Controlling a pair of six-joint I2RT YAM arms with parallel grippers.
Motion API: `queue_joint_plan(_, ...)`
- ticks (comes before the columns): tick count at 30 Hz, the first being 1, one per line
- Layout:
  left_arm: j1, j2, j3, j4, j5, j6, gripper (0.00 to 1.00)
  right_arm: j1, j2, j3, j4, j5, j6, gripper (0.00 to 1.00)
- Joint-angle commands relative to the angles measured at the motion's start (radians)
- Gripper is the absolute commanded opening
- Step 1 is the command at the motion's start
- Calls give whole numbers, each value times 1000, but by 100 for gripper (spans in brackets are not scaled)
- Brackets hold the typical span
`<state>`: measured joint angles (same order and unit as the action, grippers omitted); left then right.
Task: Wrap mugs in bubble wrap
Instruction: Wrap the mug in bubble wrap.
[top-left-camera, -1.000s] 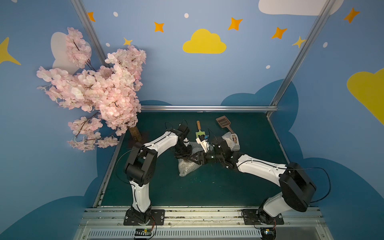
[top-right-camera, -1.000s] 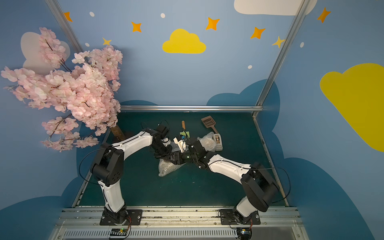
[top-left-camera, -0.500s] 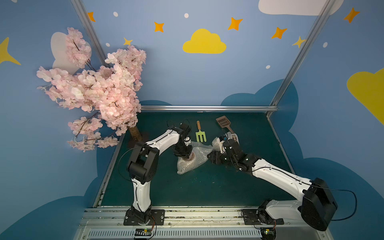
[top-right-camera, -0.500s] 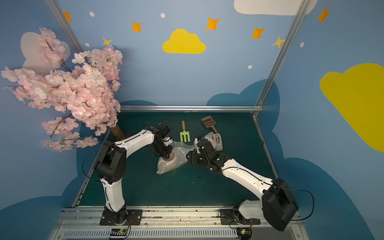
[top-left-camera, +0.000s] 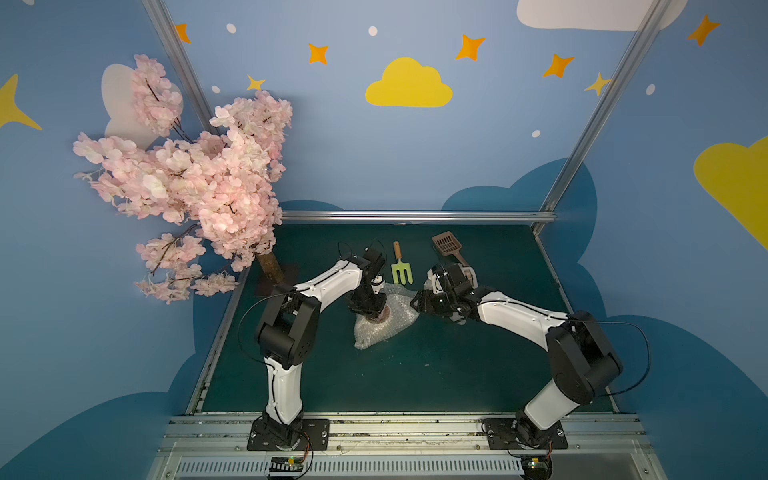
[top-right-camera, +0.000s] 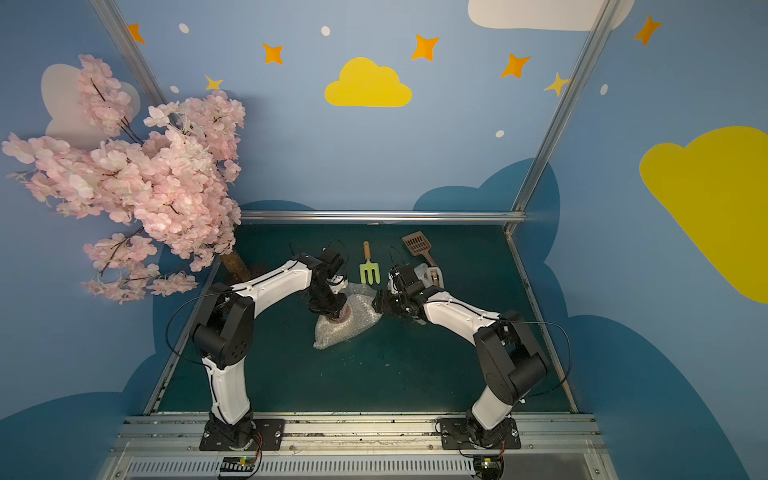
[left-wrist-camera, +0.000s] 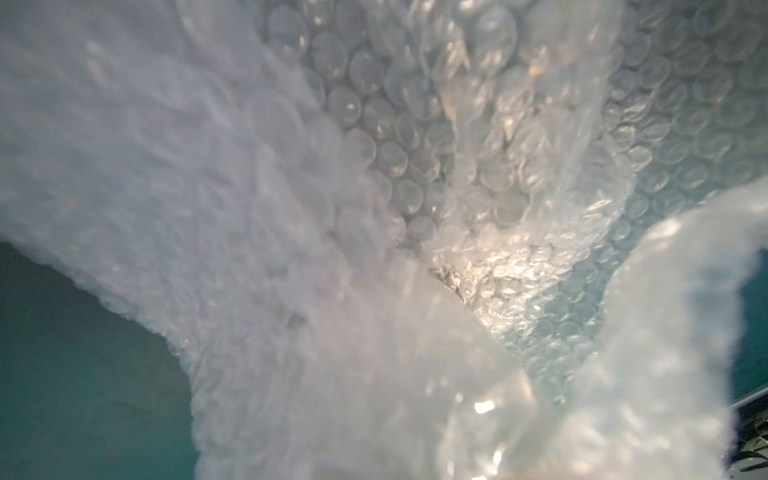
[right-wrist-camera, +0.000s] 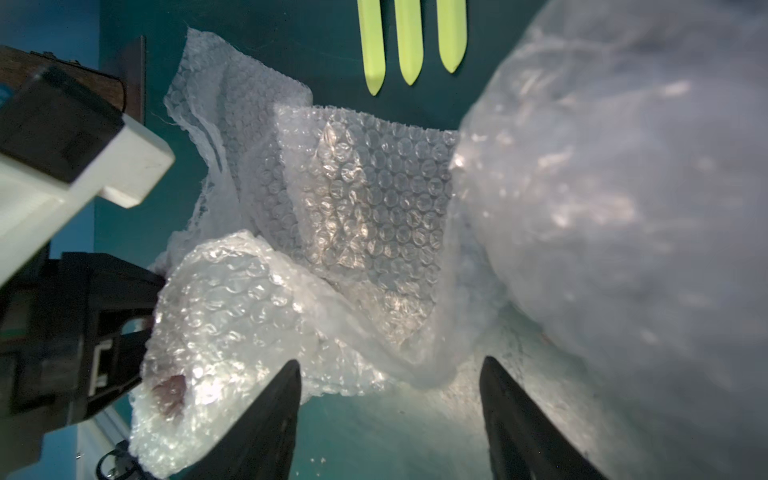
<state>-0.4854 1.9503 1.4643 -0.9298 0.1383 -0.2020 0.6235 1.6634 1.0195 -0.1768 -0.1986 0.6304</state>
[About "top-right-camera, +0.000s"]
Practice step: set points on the left circuit board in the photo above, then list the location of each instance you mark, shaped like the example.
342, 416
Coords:
241, 467

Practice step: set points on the aluminium front rail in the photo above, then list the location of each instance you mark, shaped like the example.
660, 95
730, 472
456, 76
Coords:
360, 446

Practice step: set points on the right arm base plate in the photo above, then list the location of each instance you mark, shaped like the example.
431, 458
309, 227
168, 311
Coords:
468, 434

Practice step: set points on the green fork wooden handle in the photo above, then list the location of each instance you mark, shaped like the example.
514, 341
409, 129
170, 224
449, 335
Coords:
369, 270

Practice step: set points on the circuit board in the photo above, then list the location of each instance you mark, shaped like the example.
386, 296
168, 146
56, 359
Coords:
241, 467
488, 468

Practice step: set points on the left aluminium frame post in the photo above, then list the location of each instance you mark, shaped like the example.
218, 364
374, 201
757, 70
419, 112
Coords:
117, 28

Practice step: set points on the brown slotted scoop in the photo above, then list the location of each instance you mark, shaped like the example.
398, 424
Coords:
418, 245

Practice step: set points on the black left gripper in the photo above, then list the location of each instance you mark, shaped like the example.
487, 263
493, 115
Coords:
327, 303

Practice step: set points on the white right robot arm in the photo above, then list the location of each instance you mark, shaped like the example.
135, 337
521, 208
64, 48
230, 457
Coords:
511, 358

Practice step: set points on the aluminium frame post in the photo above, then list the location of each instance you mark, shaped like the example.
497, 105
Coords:
611, 14
117, 28

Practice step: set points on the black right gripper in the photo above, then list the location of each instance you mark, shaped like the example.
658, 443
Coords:
389, 300

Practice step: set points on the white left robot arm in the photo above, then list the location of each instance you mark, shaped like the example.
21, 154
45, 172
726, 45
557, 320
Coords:
226, 323

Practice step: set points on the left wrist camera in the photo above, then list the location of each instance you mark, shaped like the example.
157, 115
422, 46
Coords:
333, 266

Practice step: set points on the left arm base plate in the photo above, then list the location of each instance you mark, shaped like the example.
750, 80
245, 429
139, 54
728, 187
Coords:
246, 435

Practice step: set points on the pink cherry blossom tree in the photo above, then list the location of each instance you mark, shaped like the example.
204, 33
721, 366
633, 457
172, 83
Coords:
171, 190

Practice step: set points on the right circuit board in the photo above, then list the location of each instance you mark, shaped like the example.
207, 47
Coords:
488, 468

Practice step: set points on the white tape dispenser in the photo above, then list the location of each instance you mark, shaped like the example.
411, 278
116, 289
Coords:
433, 277

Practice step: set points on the right aluminium frame post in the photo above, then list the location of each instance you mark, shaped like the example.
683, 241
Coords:
611, 14

